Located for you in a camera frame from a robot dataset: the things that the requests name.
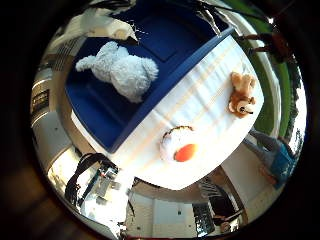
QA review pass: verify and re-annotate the fried egg plush toy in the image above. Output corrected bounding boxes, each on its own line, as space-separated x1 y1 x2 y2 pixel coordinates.
159 125 200 164

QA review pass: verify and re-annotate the white fluffy plush bunny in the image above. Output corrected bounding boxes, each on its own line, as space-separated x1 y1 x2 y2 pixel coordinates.
75 40 160 104

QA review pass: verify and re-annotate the dark glass window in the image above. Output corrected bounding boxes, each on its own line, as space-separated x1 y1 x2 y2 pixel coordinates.
192 202 216 236

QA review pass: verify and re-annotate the metal stair railing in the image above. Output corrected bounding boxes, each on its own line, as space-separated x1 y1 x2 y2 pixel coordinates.
198 178 228 201

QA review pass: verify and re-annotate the person in black clothes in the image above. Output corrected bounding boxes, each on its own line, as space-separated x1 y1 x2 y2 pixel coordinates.
209 194 246 234

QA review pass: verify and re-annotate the white orange-striped table cloth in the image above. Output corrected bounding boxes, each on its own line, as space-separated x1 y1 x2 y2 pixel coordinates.
71 34 265 191

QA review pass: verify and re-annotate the brown plush dog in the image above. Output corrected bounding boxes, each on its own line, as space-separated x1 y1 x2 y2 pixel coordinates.
228 71 258 118

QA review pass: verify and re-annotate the person in teal shirt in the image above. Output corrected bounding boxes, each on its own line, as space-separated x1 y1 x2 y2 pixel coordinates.
243 129 299 190

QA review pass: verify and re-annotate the person in dark brown clothes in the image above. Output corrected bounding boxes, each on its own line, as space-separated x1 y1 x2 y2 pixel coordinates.
238 31 294 64

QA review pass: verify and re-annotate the black cable bundle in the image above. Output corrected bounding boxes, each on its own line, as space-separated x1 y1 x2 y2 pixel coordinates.
64 152 118 206

